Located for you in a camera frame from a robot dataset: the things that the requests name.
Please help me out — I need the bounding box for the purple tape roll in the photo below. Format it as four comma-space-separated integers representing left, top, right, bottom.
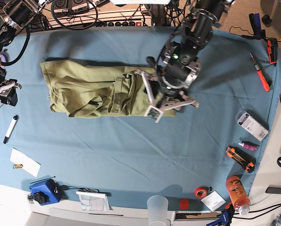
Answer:
0, 50, 9, 68

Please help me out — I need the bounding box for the white folded booklet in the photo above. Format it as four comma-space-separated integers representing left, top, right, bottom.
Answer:
76, 191, 110, 212

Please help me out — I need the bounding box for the white black marker pen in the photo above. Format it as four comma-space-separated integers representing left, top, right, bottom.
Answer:
3, 115, 19, 144

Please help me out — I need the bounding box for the small yellow battery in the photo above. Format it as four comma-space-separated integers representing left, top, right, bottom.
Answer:
13, 164, 23, 169

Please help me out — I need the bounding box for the red tape roll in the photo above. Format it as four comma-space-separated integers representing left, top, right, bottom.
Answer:
194, 186, 209, 199

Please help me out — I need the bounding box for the orange black utility knife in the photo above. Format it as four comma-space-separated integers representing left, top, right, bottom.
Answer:
226, 146, 255, 173

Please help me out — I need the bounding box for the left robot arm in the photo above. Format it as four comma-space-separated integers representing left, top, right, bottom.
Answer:
135, 0, 234, 122

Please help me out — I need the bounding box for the blue clamp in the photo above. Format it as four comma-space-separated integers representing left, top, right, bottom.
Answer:
206, 202, 235, 226

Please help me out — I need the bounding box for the black power adapter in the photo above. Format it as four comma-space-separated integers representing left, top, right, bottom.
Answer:
265, 186, 281, 194

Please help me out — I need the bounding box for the white small card box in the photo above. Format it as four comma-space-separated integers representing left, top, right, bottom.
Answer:
201, 191, 226, 211

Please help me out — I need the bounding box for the black cable tie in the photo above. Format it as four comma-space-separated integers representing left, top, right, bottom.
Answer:
30, 176, 55, 184

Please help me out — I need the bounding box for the orange black tool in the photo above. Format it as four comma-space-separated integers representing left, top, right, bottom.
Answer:
263, 37, 278, 66

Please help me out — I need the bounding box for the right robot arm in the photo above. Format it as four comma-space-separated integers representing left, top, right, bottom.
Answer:
0, 0, 49, 108

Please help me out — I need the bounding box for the orange drink bottle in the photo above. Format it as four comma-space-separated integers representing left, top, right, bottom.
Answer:
226, 176, 250, 216

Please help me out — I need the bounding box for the red plastic cap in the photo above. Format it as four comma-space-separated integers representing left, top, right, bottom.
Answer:
179, 199, 189, 210

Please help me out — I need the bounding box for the orange handled screwdriver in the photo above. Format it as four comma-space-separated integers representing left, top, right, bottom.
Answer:
250, 53, 272, 92

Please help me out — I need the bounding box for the white paper card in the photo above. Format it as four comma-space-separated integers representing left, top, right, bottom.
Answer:
10, 148, 41, 177

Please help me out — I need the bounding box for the translucent plastic cup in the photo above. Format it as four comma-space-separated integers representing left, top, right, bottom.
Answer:
147, 195, 169, 226

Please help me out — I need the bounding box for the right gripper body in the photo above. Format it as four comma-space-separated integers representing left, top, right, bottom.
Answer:
0, 68, 22, 108

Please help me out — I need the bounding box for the olive green t-shirt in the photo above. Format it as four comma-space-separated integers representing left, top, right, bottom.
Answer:
40, 59, 177, 118

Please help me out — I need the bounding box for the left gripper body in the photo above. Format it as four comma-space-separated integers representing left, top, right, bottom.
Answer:
134, 55, 201, 123

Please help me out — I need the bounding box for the pink glue tube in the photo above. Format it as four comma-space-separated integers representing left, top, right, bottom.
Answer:
238, 142, 259, 152

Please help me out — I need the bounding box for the blue plastic box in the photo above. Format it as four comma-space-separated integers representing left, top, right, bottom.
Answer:
29, 179, 62, 205

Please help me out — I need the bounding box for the black knob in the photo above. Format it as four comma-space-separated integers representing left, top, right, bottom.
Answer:
33, 192, 50, 205

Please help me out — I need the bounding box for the blue table cloth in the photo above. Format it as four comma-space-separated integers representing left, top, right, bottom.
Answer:
0, 27, 281, 210

